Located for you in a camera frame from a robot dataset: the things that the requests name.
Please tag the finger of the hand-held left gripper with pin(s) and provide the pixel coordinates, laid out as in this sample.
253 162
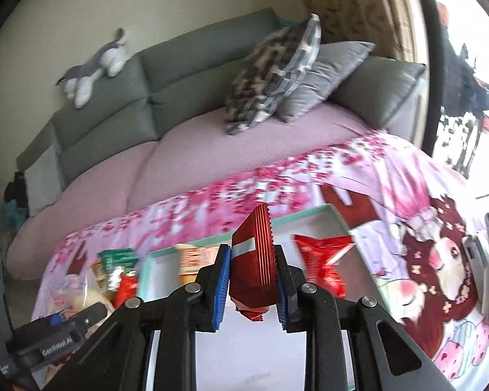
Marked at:
87 315

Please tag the pink sofa cover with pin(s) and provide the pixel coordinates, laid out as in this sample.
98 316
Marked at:
187 159

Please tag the dark hanging clothes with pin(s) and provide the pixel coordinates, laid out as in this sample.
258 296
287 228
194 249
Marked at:
468 81

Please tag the grey white plush dog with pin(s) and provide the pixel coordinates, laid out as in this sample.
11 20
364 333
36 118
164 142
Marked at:
102 61

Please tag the grey sofa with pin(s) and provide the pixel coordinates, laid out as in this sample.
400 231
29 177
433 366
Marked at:
179 61

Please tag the teal cloth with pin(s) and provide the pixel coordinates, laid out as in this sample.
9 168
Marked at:
12 212

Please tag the dark bag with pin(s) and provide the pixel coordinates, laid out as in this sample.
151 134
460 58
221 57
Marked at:
16 189

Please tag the green snack box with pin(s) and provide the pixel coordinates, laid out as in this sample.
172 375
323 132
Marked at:
118 257

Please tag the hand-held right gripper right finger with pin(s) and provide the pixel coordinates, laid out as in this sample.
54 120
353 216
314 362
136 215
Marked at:
283 297

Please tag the shiny red snack packet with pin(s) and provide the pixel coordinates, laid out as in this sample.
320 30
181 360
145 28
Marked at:
322 260

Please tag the cream orange snack packet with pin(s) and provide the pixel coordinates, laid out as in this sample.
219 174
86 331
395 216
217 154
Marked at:
193 260

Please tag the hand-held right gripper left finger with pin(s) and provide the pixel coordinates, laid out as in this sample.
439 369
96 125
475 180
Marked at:
222 289

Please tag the ribbed red snack packet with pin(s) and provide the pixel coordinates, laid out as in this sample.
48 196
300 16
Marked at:
252 269

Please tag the grey white object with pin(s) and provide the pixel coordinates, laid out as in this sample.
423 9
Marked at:
479 260

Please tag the plain grey pillow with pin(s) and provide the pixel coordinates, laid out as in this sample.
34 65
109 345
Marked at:
326 77

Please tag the printed pink blanket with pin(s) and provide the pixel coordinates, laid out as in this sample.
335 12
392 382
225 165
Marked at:
411 179

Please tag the yellow snack bag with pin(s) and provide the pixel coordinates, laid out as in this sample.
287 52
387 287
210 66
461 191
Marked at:
98 273

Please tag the mint rimmed white box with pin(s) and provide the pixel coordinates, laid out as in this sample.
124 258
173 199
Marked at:
309 224

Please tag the clear bag of white snacks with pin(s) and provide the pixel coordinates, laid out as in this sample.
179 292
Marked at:
71 293

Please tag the small red snack packet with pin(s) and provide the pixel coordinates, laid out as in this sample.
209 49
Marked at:
126 289

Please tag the beige patterned curtain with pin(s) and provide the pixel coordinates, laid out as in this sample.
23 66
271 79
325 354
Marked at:
350 4

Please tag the patterned grey pillow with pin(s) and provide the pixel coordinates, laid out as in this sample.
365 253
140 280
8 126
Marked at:
269 77

